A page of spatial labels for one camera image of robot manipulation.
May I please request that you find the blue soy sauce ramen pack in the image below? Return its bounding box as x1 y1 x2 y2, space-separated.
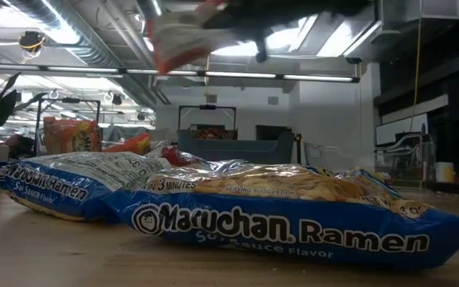
0 151 173 223
105 161 459 272

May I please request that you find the teal plastic bin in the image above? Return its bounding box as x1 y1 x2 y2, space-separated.
176 129 296 164

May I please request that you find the red beef ramen pack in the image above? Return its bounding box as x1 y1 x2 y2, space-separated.
159 145 210 168

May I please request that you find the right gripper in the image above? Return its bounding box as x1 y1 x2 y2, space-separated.
233 0 306 64

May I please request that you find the silver ventilation duct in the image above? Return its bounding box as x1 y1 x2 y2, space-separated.
8 0 163 107

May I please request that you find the blue yellow ramen pack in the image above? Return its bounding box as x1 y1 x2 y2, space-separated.
344 166 398 192

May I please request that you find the wire shelf rack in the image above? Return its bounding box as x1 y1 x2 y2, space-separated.
375 132 434 187

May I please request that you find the white yellow container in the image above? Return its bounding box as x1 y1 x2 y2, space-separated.
435 161 456 183

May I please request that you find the clear plastic bin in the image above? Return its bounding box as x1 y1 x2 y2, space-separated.
303 139 378 172
33 115 177 159

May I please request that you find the black round ceiling fixture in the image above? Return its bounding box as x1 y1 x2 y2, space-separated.
18 30 46 53

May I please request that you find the long ceiling light bar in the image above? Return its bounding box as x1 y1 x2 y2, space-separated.
0 62 361 84

